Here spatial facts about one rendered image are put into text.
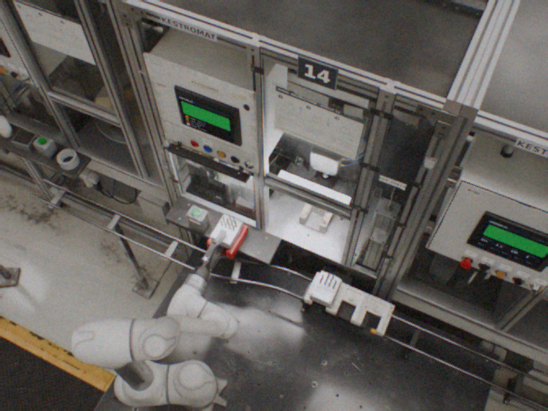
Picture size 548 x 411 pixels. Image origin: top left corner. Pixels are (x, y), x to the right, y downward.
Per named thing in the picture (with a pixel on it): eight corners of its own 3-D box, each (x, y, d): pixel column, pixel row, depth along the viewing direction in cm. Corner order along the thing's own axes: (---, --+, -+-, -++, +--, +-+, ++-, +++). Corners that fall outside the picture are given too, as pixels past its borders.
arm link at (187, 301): (179, 286, 241) (206, 302, 241) (161, 318, 234) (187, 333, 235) (183, 280, 231) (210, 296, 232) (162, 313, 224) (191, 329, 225)
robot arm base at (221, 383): (216, 425, 237) (214, 422, 233) (170, 401, 243) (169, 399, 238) (236, 385, 246) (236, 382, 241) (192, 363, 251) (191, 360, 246)
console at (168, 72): (161, 142, 228) (138, 58, 189) (197, 94, 241) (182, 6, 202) (254, 180, 218) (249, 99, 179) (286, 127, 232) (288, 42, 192)
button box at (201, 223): (189, 227, 260) (185, 214, 250) (197, 214, 264) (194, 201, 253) (204, 234, 258) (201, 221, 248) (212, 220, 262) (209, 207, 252)
